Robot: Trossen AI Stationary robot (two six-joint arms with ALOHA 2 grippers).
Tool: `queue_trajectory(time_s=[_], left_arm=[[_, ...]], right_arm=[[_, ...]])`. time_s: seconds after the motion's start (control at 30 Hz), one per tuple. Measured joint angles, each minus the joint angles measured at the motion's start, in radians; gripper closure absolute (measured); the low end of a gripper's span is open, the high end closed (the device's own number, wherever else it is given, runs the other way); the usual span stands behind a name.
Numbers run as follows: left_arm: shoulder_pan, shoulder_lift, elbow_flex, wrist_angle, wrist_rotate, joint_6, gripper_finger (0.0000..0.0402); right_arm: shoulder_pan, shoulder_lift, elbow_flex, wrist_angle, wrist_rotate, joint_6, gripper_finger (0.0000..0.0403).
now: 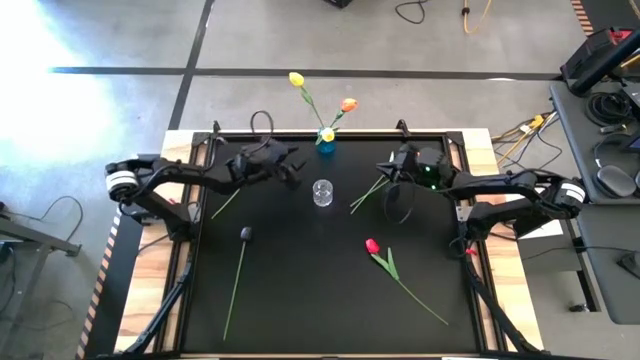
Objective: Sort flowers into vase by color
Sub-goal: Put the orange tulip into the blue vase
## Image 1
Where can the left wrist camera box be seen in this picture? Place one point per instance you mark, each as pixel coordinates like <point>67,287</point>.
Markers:
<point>267,151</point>

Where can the white paper sheet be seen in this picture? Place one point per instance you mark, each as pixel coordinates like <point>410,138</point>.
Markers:
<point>547,230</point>

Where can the red artificial tulip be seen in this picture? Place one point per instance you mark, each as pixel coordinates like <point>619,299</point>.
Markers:
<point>372,246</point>

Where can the grey oval case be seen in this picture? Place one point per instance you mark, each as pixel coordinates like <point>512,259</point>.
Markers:
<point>616,181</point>

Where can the black and red device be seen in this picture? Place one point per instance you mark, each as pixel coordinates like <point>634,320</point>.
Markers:
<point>595,55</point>

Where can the grey metal stand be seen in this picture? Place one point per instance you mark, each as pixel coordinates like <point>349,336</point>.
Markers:
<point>40,245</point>

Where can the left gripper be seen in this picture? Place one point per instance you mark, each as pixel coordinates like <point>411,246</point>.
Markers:
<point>257,171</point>

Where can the black diagonal support strut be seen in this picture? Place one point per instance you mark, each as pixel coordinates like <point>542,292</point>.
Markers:
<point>495,310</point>
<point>165,310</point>

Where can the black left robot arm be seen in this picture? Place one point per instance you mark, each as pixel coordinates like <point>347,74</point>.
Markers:
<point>195,175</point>

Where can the black aluminium table frame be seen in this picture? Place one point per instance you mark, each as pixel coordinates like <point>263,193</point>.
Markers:
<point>430,134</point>

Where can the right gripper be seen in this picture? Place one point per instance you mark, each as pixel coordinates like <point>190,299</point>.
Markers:
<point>435,172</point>

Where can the blue cut glass vase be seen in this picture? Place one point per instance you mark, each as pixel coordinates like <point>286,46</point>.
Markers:
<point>326,147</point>

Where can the clear cut glass vase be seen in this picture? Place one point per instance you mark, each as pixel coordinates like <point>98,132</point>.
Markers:
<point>322,195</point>

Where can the black table clamp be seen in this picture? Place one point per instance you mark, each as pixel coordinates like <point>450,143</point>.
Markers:
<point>216,128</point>
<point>402,127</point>

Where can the orange black hazard tape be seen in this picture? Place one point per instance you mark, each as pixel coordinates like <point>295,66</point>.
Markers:
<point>97,292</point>

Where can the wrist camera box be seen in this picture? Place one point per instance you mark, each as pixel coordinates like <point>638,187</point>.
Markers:
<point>412,156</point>
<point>267,151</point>

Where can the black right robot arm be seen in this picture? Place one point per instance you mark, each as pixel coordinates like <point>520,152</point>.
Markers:
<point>500,182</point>

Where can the grey side desk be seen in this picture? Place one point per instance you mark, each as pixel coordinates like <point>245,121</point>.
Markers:
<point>615,280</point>

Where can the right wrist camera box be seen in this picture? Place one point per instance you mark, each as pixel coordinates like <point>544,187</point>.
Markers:
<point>412,156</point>

